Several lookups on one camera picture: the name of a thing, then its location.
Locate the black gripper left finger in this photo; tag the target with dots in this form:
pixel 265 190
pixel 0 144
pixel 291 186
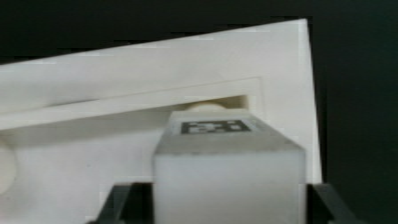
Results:
pixel 128 205

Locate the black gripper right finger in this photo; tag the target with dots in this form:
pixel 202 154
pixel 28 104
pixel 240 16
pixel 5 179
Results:
pixel 327 210

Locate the white square tabletop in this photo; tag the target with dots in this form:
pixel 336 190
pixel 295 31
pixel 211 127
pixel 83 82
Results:
pixel 78 156

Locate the white table leg with tag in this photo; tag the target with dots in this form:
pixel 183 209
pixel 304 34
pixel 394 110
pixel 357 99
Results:
pixel 229 170

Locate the white L-shaped obstacle fence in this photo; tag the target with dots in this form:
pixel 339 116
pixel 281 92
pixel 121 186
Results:
pixel 247 62

